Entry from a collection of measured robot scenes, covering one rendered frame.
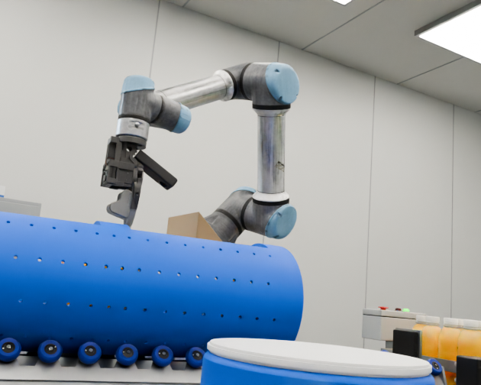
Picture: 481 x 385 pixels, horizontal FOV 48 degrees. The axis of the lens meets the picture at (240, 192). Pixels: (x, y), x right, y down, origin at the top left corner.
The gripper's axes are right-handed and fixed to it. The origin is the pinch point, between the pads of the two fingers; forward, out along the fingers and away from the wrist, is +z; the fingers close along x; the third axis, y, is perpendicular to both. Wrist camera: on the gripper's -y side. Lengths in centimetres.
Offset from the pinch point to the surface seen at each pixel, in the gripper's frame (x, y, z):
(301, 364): 73, -2, 20
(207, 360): 61, 3, 22
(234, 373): 67, 2, 22
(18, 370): 11.2, 19.7, 30.5
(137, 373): 11.3, -2.7, 30.6
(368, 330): -30, -93, 21
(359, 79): -286, -274, -207
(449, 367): 9, -90, 27
